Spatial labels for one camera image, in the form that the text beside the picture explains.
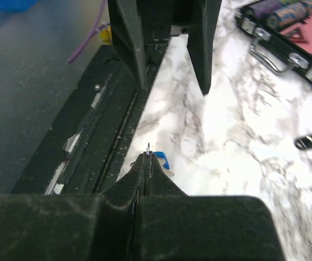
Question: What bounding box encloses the black poker chip case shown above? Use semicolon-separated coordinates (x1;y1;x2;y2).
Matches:
235;1;312;84

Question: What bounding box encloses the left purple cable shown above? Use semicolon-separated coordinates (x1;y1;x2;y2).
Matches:
67;0;112;65

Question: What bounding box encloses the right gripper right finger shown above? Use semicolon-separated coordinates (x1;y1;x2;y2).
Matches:
137;155;285;260

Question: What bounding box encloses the blue tag key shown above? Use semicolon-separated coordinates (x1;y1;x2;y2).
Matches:
130;142;175;177

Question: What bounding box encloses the black tag key left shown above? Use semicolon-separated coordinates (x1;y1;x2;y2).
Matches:
293;133;312;151

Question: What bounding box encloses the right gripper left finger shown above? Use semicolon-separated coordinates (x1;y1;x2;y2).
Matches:
0;154;146;260

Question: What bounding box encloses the black front mounting rail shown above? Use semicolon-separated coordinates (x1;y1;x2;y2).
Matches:
13;43;167;195

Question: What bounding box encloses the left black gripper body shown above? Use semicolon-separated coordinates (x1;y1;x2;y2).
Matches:
142;1;204;52

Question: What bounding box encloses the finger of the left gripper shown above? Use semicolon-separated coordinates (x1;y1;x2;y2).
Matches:
108;0;147;89
187;0;222;95

